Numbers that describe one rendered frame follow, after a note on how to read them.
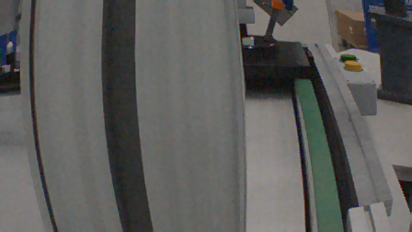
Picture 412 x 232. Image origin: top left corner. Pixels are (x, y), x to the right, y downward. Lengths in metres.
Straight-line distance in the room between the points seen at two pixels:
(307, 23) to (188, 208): 5.23
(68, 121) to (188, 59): 0.04
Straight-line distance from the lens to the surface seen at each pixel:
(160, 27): 0.19
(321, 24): 5.46
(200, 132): 0.20
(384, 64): 1.44
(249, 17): 1.29
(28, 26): 0.55
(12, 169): 1.13
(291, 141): 1.00
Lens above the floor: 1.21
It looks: 15 degrees down
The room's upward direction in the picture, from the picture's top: 3 degrees counter-clockwise
